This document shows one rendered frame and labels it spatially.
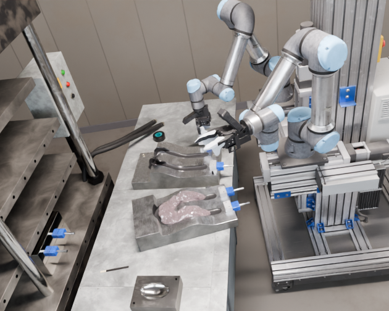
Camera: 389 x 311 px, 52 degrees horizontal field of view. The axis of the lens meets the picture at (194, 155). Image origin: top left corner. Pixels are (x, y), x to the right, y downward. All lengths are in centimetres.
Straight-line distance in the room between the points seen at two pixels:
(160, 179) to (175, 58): 184
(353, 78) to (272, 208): 119
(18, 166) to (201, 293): 101
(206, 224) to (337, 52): 98
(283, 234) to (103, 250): 121
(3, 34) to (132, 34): 212
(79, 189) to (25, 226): 55
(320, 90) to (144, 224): 102
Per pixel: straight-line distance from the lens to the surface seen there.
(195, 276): 189
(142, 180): 228
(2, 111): 193
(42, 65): 208
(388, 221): 287
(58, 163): 234
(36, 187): 225
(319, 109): 172
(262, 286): 276
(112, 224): 220
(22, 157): 205
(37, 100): 237
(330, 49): 156
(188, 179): 220
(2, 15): 181
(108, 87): 406
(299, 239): 271
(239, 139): 153
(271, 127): 158
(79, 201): 244
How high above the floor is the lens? 238
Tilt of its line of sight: 40 degrees down
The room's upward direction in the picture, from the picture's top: 12 degrees counter-clockwise
